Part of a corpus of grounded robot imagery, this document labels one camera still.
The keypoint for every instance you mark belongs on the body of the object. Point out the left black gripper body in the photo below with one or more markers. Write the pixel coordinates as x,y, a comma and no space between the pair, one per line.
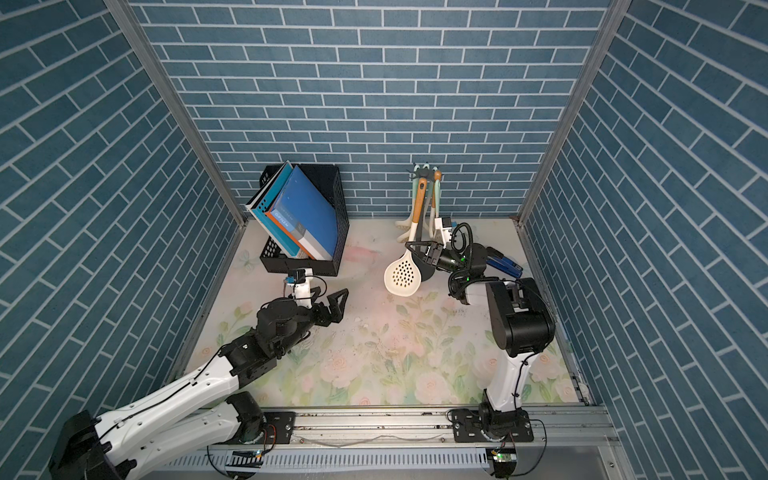
303,320

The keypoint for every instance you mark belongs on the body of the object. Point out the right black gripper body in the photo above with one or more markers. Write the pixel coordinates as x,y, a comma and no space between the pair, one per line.
448,263

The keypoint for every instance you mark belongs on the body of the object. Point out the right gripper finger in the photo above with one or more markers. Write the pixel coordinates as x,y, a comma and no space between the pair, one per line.
423,255
423,244

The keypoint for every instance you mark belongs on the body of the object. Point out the dark grey utensil rack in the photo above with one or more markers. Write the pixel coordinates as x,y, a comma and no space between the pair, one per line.
427,173

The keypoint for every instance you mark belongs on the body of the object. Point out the wooden handled cream skimmer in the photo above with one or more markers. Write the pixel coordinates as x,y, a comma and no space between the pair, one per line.
403,277

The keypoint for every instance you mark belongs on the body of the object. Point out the wooden handled white spoon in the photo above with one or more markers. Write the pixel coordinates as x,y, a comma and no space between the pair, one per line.
436,195

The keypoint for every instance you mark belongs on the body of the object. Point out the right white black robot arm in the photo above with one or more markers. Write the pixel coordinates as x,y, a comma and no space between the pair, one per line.
521,327

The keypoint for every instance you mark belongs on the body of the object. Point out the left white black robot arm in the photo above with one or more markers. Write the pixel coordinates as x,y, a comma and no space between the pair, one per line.
207,406

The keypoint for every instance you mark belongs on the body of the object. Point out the blue black stapler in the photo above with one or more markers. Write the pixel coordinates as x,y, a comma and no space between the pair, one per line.
505,265

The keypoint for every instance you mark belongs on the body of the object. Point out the orange book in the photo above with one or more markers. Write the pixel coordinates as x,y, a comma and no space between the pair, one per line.
293,248

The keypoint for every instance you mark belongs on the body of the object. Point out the blue book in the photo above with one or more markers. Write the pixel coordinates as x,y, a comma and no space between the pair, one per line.
308,216

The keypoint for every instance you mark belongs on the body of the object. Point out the black perforated file basket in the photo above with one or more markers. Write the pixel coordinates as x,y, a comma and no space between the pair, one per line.
327,179

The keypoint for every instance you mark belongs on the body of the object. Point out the teal notebook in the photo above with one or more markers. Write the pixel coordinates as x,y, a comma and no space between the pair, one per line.
265,199

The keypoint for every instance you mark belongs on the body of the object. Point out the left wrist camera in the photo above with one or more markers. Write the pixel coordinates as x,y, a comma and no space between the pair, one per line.
299,282

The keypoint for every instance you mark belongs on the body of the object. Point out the aluminium front rail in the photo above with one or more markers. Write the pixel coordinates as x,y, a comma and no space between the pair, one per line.
539,442

